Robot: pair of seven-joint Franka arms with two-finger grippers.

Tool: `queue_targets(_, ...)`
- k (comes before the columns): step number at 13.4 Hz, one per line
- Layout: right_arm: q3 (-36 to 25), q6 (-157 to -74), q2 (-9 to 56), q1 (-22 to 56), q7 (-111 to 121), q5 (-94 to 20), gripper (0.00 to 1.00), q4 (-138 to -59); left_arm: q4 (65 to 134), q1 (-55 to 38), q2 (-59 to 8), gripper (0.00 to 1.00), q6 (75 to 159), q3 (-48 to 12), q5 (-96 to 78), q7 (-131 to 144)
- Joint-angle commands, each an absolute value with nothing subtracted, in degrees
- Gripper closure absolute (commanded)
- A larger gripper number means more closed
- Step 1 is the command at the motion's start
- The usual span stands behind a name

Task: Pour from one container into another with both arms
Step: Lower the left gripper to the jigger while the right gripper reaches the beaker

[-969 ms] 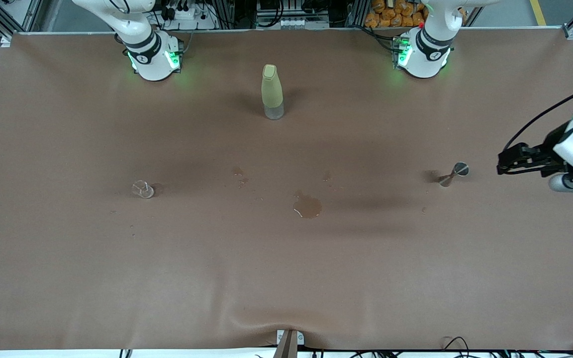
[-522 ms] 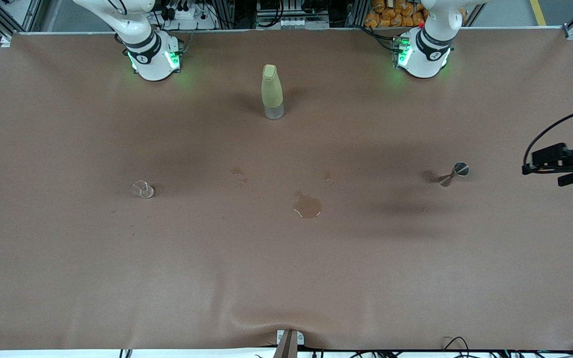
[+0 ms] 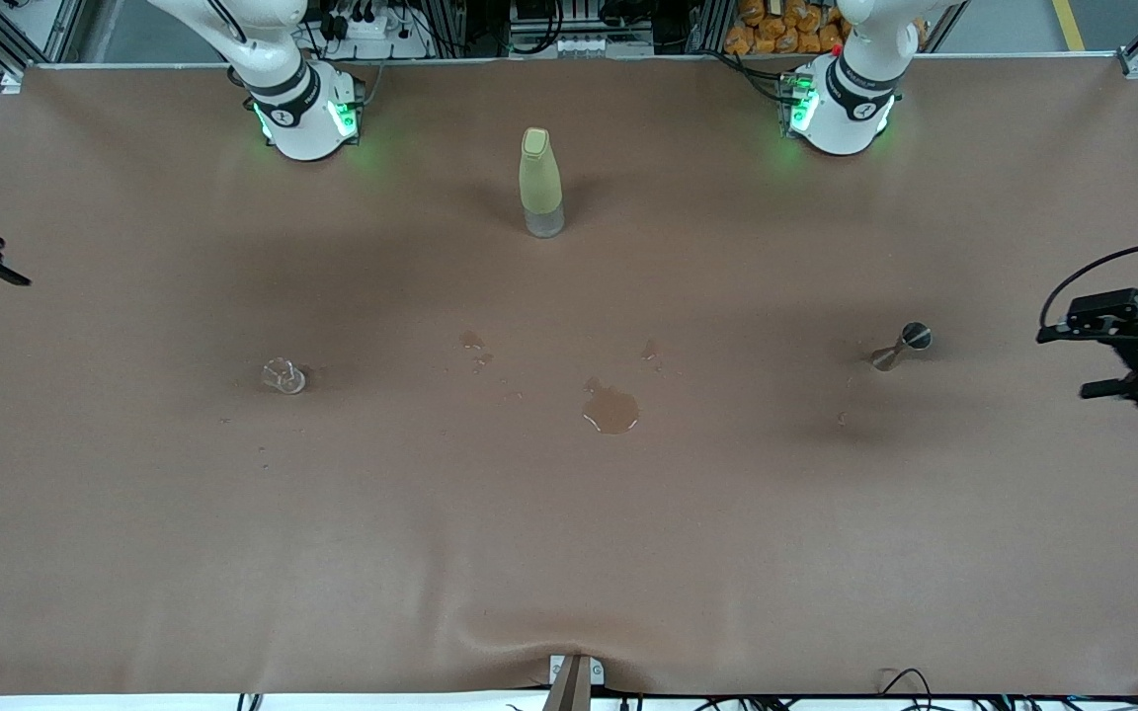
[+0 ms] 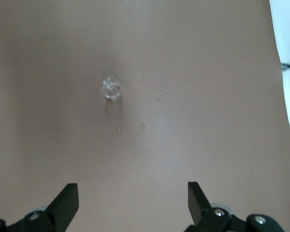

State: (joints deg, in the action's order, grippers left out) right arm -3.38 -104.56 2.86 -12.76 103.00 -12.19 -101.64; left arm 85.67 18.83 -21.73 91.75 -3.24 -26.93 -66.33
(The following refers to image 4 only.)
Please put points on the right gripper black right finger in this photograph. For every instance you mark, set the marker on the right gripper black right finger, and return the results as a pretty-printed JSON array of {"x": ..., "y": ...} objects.
[{"x": 198, "y": 205}]

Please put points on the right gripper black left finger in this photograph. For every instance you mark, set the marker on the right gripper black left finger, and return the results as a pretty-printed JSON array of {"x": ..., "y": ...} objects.
[{"x": 62, "y": 207}]

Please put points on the small clear glass cup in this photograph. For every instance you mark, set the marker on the small clear glass cup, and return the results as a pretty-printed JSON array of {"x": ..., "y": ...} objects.
[{"x": 111, "y": 88}]

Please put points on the brown table mat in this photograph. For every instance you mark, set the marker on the brown table mat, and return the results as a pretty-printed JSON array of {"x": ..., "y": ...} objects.
[{"x": 62, "y": 145}]

